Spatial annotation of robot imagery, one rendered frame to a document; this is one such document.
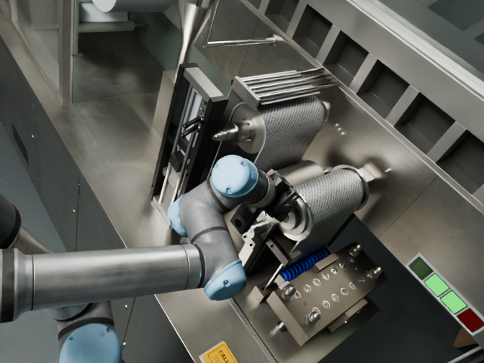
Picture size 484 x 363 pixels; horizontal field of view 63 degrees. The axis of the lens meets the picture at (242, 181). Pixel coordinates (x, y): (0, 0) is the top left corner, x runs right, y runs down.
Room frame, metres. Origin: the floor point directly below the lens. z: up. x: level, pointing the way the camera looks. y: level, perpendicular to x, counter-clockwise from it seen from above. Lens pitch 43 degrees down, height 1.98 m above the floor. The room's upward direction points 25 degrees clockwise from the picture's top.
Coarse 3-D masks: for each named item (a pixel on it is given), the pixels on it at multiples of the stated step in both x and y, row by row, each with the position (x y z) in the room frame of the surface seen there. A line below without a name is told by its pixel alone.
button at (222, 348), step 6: (216, 348) 0.49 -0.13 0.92; (222, 348) 0.50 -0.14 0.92; (228, 348) 0.50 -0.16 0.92; (204, 354) 0.46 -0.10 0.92; (210, 354) 0.47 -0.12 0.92; (216, 354) 0.47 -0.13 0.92; (222, 354) 0.48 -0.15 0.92; (228, 354) 0.49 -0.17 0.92; (210, 360) 0.45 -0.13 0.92; (216, 360) 0.46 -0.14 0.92; (222, 360) 0.47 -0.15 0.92; (228, 360) 0.47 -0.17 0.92; (234, 360) 0.48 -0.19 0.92
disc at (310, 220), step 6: (300, 198) 0.75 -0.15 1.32; (306, 204) 0.74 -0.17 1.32; (306, 210) 0.73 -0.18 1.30; (312, 216) 0.72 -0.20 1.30; (312, 222) 0.72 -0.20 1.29; (306, 228) 0.72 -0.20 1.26; (312, 228) 0.71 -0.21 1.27; (288, 234) 0.74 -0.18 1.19; (300, 234) 0.72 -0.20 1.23; (306, 234) 0.71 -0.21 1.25; (300, 240) 0.72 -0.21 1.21
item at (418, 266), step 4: (416, 260) 0.86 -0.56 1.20; (420, 260) 0.85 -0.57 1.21; (412, 264) 0.86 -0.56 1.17; (416, 264) 0.85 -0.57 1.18; (420, 264) 0.85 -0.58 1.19; (424, 264) 0.84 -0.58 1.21; (412, 268) 0.85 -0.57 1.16; (416, 268) 0.85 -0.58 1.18; (420, 268) 0.84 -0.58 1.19; (424, 268) 0.84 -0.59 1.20; (428, 268) 0.84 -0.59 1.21; (416, 272) 0.84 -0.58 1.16; (420, 272) 0.84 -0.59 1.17; (424, 272) 0.83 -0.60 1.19; (428, 272) 0.83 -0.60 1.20; (420, 276) 0.83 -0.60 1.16; (424, 276) 0.83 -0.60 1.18
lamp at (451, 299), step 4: (452, 292) 0.79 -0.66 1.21; (444, 296) 0.79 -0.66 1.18; (448, 296) 0.79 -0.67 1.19; (452, 296) 0.78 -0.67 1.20; (456, 296) 0.78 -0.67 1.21; (444, 300) 0.78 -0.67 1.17; (448, 300) 0.78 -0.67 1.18; (452, 300) 0.78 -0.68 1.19; (456, 300) 0.77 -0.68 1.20; (460, 300) 0.77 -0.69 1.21; (448, 304) 0.78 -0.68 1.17; (452, 304) 0.77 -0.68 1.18; (456, 304) 0.77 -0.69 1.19; (460, 304) 0.77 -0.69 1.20; (464, 304) 0.76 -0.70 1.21; (452, 308) 0.77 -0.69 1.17; (456, 308) 0.76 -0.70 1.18; (460, 308) 0.76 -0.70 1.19; (456, 312) 0.76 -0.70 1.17
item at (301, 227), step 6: (354, 174) 0.96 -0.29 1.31; (300, 204) 0.74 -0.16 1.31; (300, 210) 0.73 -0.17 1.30; (300, 216) 0.73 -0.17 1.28; (306, 216) 0.73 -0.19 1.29; (300, 222) 0.72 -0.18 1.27; (306, 222) 0.72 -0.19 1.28; (282, 228) 0.74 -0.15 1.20; (294, 228) 0.73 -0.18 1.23; (300, 228) 0.72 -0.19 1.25; (294, 234) 0.72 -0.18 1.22
